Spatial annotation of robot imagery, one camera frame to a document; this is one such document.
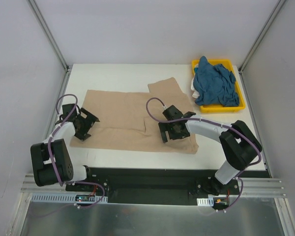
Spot beige t shirt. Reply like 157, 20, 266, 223
70, 77, 199, 154

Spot right white cable duct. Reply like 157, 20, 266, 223
197, 198, 214, 207

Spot aluminium front rail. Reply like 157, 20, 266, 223
21, 169, 287, 198

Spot left aluminium frame post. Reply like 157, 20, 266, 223
27, 0, 70, 72

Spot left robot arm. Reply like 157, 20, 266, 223
30, 103, 99, 191

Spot right aluminium frame post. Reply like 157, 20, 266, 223
238, 0, 288, 74

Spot blue t shirt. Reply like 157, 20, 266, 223
195, 56, 240, 107

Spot left white cable duct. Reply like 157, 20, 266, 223
31, 193, 108, 204

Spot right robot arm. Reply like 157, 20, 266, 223
158, 105, 262, 196

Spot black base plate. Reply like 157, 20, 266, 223
65, 167, 239, 206

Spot white cloth in bin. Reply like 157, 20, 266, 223
190, 63, 200, 99

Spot yellow plastic bin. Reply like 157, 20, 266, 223
191, 56, 245, 113

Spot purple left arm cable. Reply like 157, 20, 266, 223
27, 94, 106, 232

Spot white cable duct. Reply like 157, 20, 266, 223
197, 198, 214, 207
31, 193, 108, 204

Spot aluminium frame post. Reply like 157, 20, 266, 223
238, 0, 288, 74
27, 0, 70, 72

